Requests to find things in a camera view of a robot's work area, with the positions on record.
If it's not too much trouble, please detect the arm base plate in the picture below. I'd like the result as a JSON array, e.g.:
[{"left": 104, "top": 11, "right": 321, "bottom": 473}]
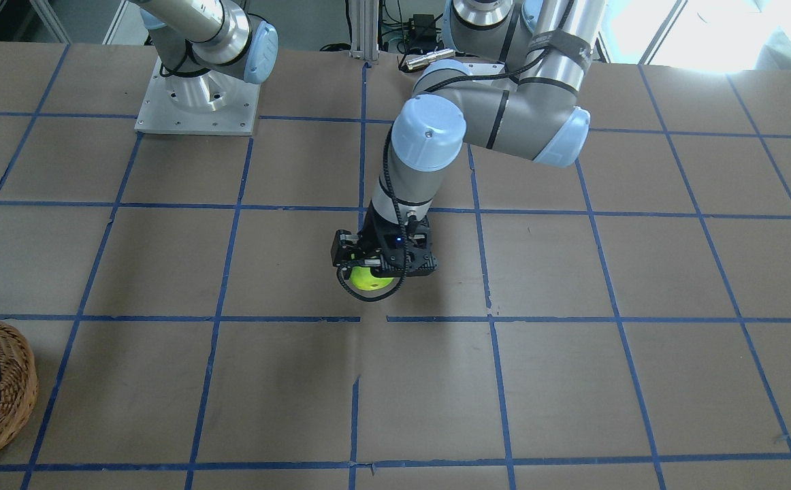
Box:
[{"left": 135, "top": 59, "right": 261, "bottom": 136}]

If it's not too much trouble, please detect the wicker basket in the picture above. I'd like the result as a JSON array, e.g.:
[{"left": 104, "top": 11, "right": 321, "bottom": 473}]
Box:
[{"left": 0, "top": 321, "right": 39, "bottom": 450}]

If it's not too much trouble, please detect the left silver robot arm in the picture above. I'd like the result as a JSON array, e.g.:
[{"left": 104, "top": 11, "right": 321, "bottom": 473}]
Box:
[{"left": 332, "top": 1, "right": 607, "bottom": 277}]

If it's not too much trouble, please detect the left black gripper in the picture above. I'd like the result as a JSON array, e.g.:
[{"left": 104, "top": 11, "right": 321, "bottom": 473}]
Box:
[{"left": 331, "top": 205, "right": 438, "bottom": 276}]

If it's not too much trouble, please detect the green apple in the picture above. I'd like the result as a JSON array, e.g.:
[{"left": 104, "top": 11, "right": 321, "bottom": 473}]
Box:
[{"left": 349, "top": 267, "right": 393, "bottom": 292}]

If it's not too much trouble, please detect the silver metal cylinder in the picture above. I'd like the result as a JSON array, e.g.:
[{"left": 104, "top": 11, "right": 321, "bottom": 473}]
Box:
[{"left": 399, "top": 48, "right": 457, "bottom": 74}]

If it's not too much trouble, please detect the black power supply box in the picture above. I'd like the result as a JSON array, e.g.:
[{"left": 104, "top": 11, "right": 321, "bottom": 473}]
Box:
[{"left": 406, "top": 14, "right": 439, "bottom": 50}]

